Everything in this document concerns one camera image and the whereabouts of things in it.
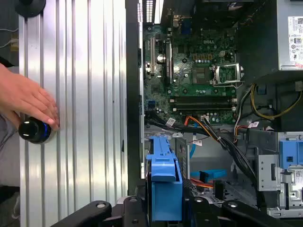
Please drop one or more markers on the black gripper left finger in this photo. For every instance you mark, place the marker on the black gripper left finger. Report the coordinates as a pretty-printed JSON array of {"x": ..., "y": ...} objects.
[{"x": 132, "y": 212}]

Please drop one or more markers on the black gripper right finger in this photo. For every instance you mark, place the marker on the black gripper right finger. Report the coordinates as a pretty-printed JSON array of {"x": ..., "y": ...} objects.
[{"x": 201, "y": 212}]

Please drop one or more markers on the hard disk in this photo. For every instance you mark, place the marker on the hard disk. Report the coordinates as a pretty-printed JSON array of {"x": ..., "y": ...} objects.
[{"x": 165, "y": 194}]

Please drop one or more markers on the black RAM slot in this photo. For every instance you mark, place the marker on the black RAM slot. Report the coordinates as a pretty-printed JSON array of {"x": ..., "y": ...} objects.
[
  {"x": 203, "y": 106},
  {"x": 203, "y": 109},
  {"x": 203, "y": 101},
  {"x": 203, "y": 97}
]

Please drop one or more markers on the long black expansion slot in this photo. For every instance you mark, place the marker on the long black expansion slot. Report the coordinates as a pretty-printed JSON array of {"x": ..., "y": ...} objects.
[{"x": 169, "y": 61}]

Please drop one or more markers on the white expansion slot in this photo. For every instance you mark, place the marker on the white expansion slot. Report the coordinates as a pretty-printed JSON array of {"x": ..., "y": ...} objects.
[{"x": 152, "y": 54}]

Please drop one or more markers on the person's bare hand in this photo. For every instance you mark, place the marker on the person's bare hand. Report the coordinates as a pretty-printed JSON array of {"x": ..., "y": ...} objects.
[{"x": 21, "y": 97}]

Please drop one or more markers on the blue carrier in drive cage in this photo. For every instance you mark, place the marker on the blue carrier in drive cage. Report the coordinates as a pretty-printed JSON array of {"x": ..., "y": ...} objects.
[{"x": 291, "y": 153}]

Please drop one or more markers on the black open PC case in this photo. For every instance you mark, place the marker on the black open PC case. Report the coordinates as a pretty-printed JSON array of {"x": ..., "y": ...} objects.
[{"x": 133, "y": 94}]

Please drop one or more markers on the green motherboard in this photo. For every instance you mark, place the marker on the green motherboard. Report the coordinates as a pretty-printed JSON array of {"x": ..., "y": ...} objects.
[{"x": 189, "y": 92}]

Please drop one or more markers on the metal locking lever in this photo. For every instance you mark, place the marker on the metal locking lever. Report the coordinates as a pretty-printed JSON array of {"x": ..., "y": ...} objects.
[{"x": 227, "y": 83}]

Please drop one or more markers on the person's grey clothed trunk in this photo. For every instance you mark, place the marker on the person's grey clothed trunk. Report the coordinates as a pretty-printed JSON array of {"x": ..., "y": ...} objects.
[{"x": 8, "y": 146}]

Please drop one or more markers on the CPU socket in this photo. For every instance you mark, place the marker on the CPU socket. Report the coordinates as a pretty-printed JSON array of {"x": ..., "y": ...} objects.
[{"x": 227, "y": 73}]

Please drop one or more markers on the silver coin battery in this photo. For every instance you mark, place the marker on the silver coin battery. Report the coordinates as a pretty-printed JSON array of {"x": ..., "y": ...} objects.
[{"x": 160, "y": 58}]

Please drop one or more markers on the grey power supply unit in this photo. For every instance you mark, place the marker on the grey power supply unit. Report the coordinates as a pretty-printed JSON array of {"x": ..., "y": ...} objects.
[{"x": 284, "y": 35}]

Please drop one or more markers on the black round rubber foot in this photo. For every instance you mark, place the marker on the black round rubber foot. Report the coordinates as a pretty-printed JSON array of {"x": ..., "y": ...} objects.
[{"x": 30, "y": 7}]

